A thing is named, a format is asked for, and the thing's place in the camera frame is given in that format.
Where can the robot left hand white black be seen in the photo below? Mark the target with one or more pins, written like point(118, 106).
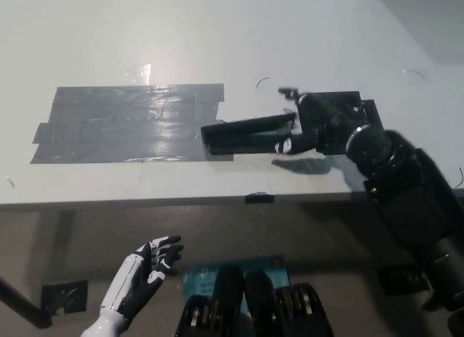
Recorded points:
point(134, 279)

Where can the robot right hand white black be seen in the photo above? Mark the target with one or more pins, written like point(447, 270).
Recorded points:
point(319, 119)

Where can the teal box with label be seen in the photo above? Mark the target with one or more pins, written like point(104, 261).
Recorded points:
point(199, 277)

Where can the black floor tape patch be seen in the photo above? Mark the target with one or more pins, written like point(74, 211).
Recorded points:
point(65, 296)

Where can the grey duct tape patch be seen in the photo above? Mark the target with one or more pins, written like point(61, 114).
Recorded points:
point(137, 127)

